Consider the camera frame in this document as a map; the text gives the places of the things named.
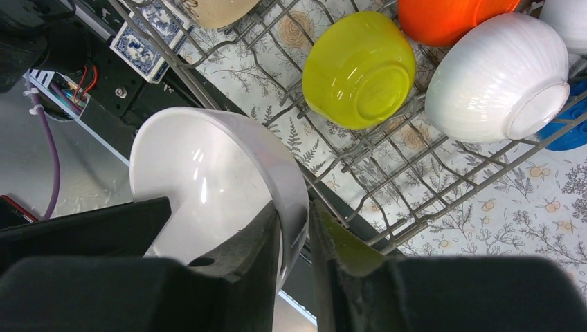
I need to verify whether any red black phone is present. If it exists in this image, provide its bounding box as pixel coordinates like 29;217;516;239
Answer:
0;195;38;229

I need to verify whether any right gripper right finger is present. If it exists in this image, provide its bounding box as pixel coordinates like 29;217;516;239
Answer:
309;200;390;331

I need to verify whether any yellow-green bowl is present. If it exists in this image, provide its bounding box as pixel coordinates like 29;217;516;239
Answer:
302;11;416;130

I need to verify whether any middle white ribbed bowl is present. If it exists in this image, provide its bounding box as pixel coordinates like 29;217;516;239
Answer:
424;12;570;144

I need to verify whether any far white ribbed bowl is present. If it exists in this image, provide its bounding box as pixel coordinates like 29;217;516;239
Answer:
539;0;586;55

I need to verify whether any grey wire dish rack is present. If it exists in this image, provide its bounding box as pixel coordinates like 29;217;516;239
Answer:
69;0;587;255

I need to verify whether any white ribbed bowl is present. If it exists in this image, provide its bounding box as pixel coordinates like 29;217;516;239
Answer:
424;12;570;144
539;0;586;55

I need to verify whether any blue playing card box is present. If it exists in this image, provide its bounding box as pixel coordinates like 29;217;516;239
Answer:
110;1;195;84

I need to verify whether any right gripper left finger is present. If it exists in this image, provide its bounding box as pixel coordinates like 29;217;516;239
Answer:
188;201;281;331

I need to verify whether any near beige patterned bowl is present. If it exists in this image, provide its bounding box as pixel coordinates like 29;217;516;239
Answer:
177;0;260;29

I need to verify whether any near orange bowl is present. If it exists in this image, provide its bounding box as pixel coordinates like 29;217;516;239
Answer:
397;0;519;47

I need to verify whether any floral tablecloth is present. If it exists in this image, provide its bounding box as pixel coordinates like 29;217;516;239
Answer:
176;0;587;299

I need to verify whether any blue toy block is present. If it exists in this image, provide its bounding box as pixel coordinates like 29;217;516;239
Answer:
536;80;587;152

